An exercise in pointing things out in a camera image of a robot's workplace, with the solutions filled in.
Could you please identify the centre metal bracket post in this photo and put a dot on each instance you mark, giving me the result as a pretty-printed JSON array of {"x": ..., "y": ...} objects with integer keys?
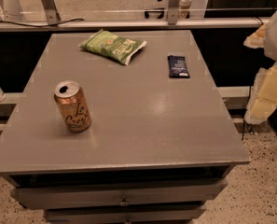
[{"x": 172, "y": 12}]

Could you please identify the grey drawer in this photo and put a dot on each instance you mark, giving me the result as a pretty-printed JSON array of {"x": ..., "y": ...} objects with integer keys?
[
  {"x": 125, "y": 215},
  {"x": 122, "y": 194}
]

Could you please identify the grey side shelf right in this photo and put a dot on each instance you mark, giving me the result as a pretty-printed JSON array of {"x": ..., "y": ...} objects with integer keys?
[{"x": 235, "y": 97}]

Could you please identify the dark blue snack bar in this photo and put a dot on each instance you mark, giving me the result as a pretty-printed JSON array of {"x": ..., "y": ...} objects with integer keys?
[{"x": 178, "y": 67}]

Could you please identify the upper grey drawer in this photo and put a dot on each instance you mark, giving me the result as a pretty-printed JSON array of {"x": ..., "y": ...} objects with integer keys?
[{"x": 122, "y": 194}]

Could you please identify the metal bracket post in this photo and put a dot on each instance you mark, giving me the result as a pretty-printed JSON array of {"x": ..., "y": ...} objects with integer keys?
[
  {"x": 172, "y": 12},
  {"x": 51, "y": 13}
]

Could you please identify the lower grey drawer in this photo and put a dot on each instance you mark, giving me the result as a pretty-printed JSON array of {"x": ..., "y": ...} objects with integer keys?
[{"x": 125, "y": 215}]

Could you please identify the left metal bracket post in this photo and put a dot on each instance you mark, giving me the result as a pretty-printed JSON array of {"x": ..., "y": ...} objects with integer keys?
[{"x": 51, "y": 13}]

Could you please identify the green chip bag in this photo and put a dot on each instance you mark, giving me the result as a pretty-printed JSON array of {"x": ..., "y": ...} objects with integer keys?
[{"x": 112, "y": 46}]

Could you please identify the grey drawer cabinet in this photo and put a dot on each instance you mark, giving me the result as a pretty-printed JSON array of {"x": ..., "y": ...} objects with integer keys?
[{"x": 145, "y": 125}]

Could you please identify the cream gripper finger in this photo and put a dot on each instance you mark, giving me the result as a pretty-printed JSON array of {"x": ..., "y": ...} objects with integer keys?
[
  {"x": 256, "y": 39},
  {"x": 263, "y": 98}
]

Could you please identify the horizontal metal rail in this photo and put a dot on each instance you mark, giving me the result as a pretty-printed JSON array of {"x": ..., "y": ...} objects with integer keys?
[{"x": 81, "y": 25}]

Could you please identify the orange LaCroix soda can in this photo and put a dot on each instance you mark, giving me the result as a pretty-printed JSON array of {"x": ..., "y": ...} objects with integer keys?
[{"x": 71, "y": 102}]

